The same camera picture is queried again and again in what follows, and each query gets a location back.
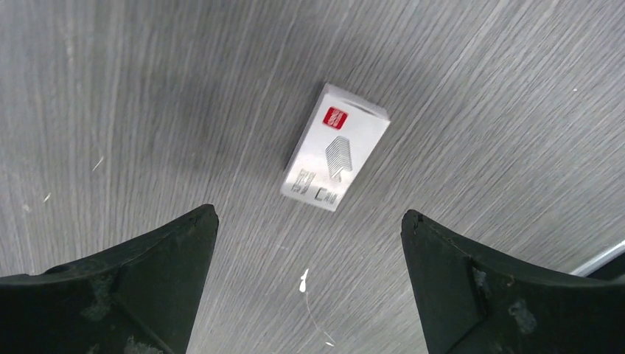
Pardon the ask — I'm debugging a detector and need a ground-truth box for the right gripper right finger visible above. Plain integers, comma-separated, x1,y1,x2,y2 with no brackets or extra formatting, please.
401,210,624,353

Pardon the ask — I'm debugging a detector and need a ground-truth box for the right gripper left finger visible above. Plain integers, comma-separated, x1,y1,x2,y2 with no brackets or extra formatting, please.
1,204,219,353

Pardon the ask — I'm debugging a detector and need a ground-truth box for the white staple box sleeve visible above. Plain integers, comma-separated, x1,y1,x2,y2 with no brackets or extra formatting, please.
281,83,391,212

